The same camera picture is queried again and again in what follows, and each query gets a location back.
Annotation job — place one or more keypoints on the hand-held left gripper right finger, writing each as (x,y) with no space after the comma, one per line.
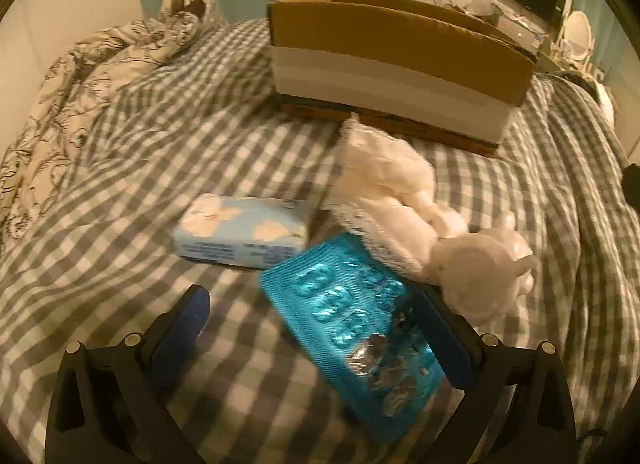
(446,339)

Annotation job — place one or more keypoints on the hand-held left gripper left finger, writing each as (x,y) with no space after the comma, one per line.
(187,314)

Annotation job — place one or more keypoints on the blue pill blister pack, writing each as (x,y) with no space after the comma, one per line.
(350,324)

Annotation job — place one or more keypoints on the blue tissue pack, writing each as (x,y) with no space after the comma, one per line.
(240,229)

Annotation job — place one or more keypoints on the white plush toy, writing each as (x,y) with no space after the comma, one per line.
(400,204)

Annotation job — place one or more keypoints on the cardboard box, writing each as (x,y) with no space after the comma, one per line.
(395,59)

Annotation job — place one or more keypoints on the grey checkered blanket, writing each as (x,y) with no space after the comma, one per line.
(200,144)

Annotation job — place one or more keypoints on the floral patterned quilt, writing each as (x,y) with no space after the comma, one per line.
(85,79)

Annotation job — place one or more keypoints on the white round mirror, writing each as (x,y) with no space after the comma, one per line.
(577,34)

